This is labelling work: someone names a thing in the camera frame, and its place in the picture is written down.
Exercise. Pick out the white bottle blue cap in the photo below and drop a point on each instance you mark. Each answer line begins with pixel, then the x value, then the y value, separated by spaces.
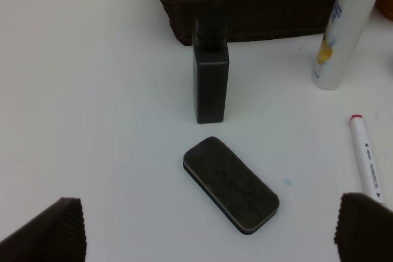
pixel 346 22

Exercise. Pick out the black rectangular bottle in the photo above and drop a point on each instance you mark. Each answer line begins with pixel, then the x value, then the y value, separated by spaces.
pixel 210 63

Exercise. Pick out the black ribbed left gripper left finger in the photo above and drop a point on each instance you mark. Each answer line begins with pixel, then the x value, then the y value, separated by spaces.
pixel 56 234

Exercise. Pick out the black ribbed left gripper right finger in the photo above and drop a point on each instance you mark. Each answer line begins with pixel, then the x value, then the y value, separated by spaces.
pixel 364 229

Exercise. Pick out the black felt whiteboard eraser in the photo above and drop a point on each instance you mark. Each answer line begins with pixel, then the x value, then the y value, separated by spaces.
pixel 242 197

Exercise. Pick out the white marker pink caps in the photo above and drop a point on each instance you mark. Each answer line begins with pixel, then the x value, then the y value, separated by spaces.
pixel 365 160

